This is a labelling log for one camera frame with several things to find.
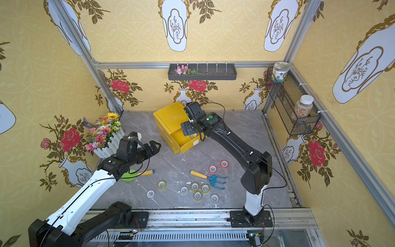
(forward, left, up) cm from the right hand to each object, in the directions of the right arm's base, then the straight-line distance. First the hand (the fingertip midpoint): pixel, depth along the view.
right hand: (196, 122), depth 83 cm
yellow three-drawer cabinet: (+3, +16, -3) cm, 17 cm away
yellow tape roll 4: (-31, -2, -23) cm, 39 cm away
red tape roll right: (-12, -17, -24) cm, 32 cm away
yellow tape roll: (-27, +18, -22) cm, 39 cm away
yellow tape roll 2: (-26, 0, -23) cm, 35 cm away
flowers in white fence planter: (-5, +52, -7) cm, 53 cm away
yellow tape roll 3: (-27, -6, -24) cm, 36 cm away
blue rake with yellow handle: (-21, -10, -24) cm, 34 cm away
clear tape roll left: (-31, +24, -23) cm, 45 cm away
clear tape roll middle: (-28, +6, -24) cm, 37 cm away
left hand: (-13, +23, -6) cm, 27 cm away
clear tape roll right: (-32, -11, -24) cm, 41 cm away
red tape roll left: (-16, -10, -23) cm, 30 cm away
